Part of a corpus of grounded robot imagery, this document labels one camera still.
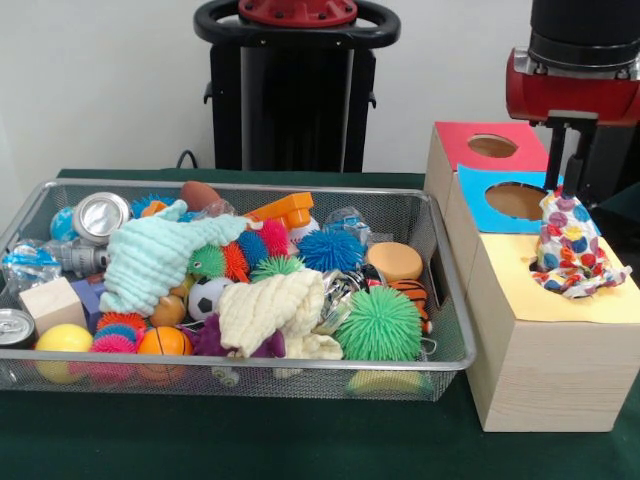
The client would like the black upright panel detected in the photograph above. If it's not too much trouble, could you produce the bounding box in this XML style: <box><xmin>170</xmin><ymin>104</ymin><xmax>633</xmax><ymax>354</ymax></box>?
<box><xmin>585</xmin><ymin>125</ymin><xmax>640</xmax><ymax>216</ymax></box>

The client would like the orange plastic toy brick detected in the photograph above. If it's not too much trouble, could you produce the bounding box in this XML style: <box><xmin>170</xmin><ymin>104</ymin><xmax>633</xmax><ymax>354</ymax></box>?
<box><xmin>245</xmin><ymin>191</ymin><xmax>315</xmax><ymax>233</ymax></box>

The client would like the polka-dot cloth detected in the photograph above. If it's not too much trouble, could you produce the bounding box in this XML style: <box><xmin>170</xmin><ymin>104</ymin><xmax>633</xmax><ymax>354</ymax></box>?
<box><xmin>530</xmin><ymin>190</ymin><xmax>633</xmax><ymax>300</ymax></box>

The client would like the dark green tablecloth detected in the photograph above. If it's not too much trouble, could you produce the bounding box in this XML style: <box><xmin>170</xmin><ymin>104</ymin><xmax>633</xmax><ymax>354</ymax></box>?
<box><xmin>0</xmin><ymin>168</ymin><xmax>640</xmax><ymax>480</ymax></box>

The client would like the silver drink can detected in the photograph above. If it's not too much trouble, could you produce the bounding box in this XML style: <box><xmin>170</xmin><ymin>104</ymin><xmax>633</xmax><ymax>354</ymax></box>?
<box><xmin>72</xmin><ymin>192</ymin><xmax>131</xmax><ymax>245</ymax></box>

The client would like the small soccer ball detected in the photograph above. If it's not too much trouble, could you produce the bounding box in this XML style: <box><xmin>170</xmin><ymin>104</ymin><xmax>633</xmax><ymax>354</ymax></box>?
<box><xmin>186</xmin><ymin>277</ymin><xmax>233</xmax><ymax>323</ymax></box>

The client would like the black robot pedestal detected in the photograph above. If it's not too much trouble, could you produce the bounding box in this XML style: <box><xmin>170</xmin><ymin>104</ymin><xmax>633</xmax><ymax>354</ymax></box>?
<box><xmin>194</xmin><ymin>0</ymin><xmax>402</xmax><ymax>171</ymax></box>

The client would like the clear mesh bin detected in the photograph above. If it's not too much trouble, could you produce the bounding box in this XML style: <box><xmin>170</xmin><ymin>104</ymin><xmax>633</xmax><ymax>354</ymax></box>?
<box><xmin>0</xmin><ymin>178</ymin><xmax>476</xmax><ymax>403</ymax></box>

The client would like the cream yellow cloth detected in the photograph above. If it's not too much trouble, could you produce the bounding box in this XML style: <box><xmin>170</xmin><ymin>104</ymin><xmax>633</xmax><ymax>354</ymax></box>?
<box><xmin>217</xmin><ymin>268</ymin><xmax>342</xmax><ymax>361</ymax></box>

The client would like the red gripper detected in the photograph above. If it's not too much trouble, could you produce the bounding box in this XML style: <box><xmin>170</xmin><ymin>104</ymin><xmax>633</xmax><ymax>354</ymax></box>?
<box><xmin>505</xmin><ymin>48</ymin><xmax>640</xmax><ymax>198</ymax></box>

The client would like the blue spiky ball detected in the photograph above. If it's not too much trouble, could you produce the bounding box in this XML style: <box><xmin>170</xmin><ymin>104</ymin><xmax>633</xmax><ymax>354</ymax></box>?
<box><xmin>296</xmin><ymin>228</ymin><xmax>366</xmax><ymax>274</ymax></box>

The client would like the wooden box with three holes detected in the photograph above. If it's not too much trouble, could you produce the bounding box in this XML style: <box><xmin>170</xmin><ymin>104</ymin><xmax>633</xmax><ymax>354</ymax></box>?
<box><xmin>423</xmin><ymin>121</ymin><xmax>640</xmax><ymax>433</ymax></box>

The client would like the mint green cloth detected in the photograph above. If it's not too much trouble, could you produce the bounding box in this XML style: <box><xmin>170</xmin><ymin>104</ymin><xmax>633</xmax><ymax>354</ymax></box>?
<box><xmin>98</xmin><ymin>200</ymin><xmax>251</xmax><ymax>317</ymax></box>

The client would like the green spiky ball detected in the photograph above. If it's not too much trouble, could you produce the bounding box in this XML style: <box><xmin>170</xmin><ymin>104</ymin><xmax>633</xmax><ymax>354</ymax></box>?
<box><xmin>335</xmin><ymin>286</ymin><xmax>424</xmax><ymax>363</ymax></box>

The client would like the tan round wooden block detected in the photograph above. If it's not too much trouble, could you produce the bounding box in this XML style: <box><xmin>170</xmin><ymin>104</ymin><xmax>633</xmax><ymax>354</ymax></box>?
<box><xmin>365</xmin><ymin>242</ymin><xmax>423</xmax><ymax>284</ymax></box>

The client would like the pink spiky ball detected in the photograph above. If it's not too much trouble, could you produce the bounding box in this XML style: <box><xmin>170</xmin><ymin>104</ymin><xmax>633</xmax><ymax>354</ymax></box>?
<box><xmin>90</xmin><ymin>322</ymin><xmax>139</xmax><ymax>355</ymax></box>

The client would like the small orange basketball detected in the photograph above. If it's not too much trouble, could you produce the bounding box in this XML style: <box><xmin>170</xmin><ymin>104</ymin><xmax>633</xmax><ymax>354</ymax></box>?
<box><xmin>136</xmin><ymin>326</ymin><xmax>192</xmax><ymax>383</ymax></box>

